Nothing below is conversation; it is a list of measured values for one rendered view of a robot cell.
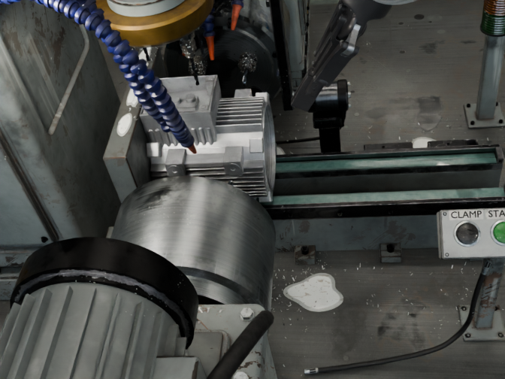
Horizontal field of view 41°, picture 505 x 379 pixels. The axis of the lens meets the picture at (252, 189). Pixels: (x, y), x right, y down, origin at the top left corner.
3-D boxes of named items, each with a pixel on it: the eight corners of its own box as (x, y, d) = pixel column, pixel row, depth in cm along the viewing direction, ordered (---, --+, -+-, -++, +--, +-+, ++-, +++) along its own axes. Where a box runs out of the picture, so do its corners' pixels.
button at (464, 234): (455, 244, 95) (457, 244, 94) (454, 223, 96) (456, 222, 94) (477, 244, 95) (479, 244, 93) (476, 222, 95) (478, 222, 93)
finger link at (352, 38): (370, 10, 91) (372, 31, 87) (351, 40, 94) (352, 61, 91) (354, 3, 90) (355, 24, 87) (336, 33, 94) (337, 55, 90)
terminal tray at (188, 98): (149, 148, 115) (138, 116, 110) (160, 108, 123) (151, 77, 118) (217, 145, 114) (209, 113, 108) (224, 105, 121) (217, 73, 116)
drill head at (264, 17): (172, 145, 139) (141, 44, 122) (198, 34, 168) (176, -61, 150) (291, 139, 136) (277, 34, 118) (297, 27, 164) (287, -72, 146)
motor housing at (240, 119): (165, 224, 123) (138, 149, 110) (182, 153, 136) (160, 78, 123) (272, 222, 120) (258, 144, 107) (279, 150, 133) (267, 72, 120)
